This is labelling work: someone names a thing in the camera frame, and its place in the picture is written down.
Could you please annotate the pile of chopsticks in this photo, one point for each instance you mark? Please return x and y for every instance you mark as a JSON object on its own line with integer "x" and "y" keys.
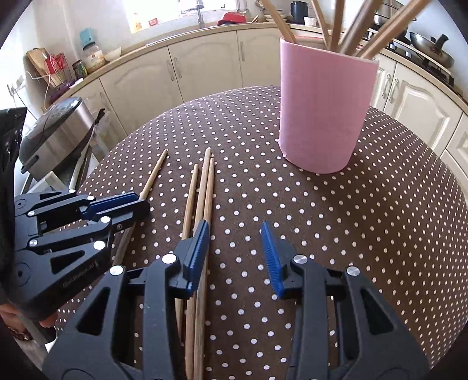
{"x": 337, "y": 25}

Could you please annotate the white wall socket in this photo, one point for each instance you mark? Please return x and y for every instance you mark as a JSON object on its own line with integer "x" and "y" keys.
{"x": 18, "y": 84}

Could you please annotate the white cup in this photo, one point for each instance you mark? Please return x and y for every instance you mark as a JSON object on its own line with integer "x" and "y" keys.
{"x": 310, "y": 21}

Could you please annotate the black gas stove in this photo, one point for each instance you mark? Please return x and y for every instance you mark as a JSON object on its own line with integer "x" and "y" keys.
{"x": 420, "y": 62}

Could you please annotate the beige kitchen countertop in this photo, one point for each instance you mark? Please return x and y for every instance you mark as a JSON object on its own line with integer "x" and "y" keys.
{"x": 175, "y": 36}

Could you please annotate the brown polka dot tablecloth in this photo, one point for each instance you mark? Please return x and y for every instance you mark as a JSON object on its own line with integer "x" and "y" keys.
{"x": 329, "y": 226}

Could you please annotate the black kettle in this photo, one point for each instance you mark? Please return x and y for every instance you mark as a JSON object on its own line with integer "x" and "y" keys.
{"x": 299, "y": 12}

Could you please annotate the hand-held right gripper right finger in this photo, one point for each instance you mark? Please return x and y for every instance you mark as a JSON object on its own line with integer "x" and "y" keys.
{"x": 270, "y": 255}

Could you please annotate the purple plastic tray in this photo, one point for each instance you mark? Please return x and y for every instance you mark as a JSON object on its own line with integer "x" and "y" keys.
{"x": 64, "y": 91}

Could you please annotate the large clear jar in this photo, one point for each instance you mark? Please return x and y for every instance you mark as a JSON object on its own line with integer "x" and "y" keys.
{"x": 94, "y": 60}

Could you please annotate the teal box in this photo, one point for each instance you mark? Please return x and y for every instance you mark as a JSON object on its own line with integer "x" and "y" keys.
{"x": 87, "y": 36}

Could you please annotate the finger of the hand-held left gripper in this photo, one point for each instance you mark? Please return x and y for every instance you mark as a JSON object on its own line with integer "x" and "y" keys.
{"x": 128, "y": 215}
{"x": 113, "y": 204}

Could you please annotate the wooden cutting board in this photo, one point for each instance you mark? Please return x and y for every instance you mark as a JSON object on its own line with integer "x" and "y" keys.
{"x": 34, "y": 58}

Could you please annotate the metal faucet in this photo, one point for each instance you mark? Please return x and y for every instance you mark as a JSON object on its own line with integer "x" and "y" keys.
{"x": 200, "y": 14}

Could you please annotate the cream kitchen cabinet unit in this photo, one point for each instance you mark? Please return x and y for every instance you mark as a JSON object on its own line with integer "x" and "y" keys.
{"x": 146, "y": 80}

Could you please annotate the wooden chopstick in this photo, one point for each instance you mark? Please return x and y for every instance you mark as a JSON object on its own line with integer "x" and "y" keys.
{"x": 208, "y": 197}
{"x": 202, "y": 190}
{"x": 155, "y": 173}
{"x": 190, "y": 204}

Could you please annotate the silver black rice cooker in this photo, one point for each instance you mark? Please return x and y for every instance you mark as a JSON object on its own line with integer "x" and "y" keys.
{"x": 58, "y": 128}

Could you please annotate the red whisk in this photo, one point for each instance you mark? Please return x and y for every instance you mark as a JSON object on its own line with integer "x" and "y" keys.
{"x": 55, "y": 65}

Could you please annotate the pink chopstick holder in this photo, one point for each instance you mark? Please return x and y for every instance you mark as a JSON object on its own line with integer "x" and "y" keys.
{"x": 321, "y": 109}

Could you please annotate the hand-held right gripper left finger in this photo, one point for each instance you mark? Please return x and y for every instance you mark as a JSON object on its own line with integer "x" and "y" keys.
{"x": 197, "y": 252}

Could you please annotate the person's left hand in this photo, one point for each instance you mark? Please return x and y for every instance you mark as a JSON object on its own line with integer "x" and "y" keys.
{"x": 40, "y": 321}

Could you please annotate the kitchen window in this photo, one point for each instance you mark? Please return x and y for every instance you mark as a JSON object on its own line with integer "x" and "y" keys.
{"x": 164, "y": 11}

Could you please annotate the small dark glass jar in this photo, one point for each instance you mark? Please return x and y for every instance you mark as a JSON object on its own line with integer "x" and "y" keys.
{"x": 78, "y": 70}

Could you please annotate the white bowl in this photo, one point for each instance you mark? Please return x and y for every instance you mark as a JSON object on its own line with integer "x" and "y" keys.
{"x": 112, "y": 54}

